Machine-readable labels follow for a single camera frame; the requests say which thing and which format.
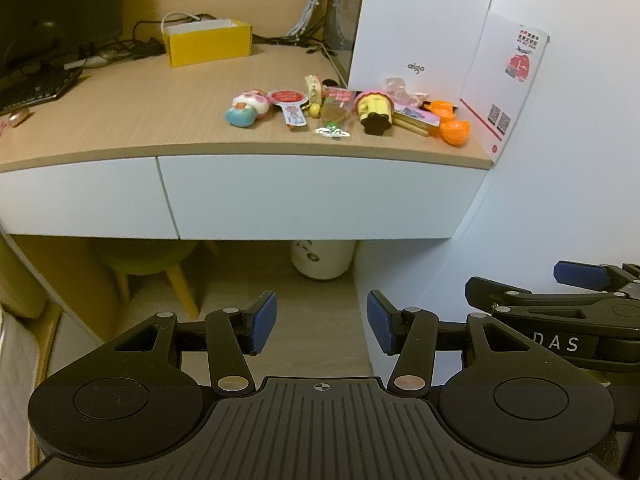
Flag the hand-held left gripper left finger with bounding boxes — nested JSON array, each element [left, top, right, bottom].
[[112, 291, 278, 395]]

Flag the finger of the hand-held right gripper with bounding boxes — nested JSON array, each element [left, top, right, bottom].
[[554, 260, 640, 294], [465, 276, 640, 320]]

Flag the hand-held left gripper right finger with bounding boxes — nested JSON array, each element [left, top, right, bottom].
[[366, 290, 532, 395]]

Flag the wide white drawer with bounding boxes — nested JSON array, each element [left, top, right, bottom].
[[157, 155, 489, 241]]

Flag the orange plastic pumpkin shell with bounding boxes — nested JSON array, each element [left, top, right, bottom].
[[439, 119, 472, 149], [422, 100, 459, 121]]

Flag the pink printed card pack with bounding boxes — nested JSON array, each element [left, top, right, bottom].
[[391, 105, 441, 137]]

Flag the teal round squishy toy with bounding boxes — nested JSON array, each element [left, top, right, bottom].
[[224, 104, 260, 129]]

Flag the yellow pink cupcake toy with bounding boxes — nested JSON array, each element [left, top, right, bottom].
[[354, 89, 395, 136]]

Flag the clear lollipop pack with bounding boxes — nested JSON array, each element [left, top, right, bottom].
[[314, 87, 357, 140]]

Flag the pink white squishy toy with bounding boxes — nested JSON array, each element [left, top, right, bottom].
[[235, 88, 272, 121]]

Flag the white paddle with red label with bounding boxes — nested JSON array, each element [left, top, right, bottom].
[[268, 89, 309, 130]]

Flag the clear bag of pink pieces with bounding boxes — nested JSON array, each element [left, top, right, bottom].
[[382, 76, 431, 109]]

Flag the keychain with yellow charm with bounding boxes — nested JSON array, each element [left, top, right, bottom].
[[304, 74, 324, 117]]

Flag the white round bin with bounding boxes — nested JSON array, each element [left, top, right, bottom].
[[291, 240, 357, 281]]

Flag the green stool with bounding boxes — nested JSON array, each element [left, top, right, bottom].
[[97, 240, 202, 319]]

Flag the white printed leaflet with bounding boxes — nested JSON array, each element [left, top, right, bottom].
[[459, 10, 551, 165]]

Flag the narrow white drawer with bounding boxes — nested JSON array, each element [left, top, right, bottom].
[[0, 156, 180, 236]]

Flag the white quilted bedding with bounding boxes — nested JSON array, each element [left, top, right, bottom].
[[0, 305, 42, 480]]

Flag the yellow cardboard box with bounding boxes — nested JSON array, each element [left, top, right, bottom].
[[162, 19, 254, 69]]

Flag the white computer case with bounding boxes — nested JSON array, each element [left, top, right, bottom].
[[322, 0, 501, 107]]

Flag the black keyboard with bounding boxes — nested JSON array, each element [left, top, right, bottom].
[[0, 67, 84, 114]]

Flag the black computer monitor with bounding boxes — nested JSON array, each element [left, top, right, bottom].
[[0, 0, 124, 79]]

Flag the black cable bundle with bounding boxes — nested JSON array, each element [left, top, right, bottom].
[[252, 32, 337, 59]]

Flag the black looped cable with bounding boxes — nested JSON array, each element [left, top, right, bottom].
[[132, 20, 167, 57]]

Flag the white looped cable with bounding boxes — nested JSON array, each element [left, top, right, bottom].
[[160, 11, 202, 36]]

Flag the white power cable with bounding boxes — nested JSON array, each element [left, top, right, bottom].
[[287, 0, 322, 41]]

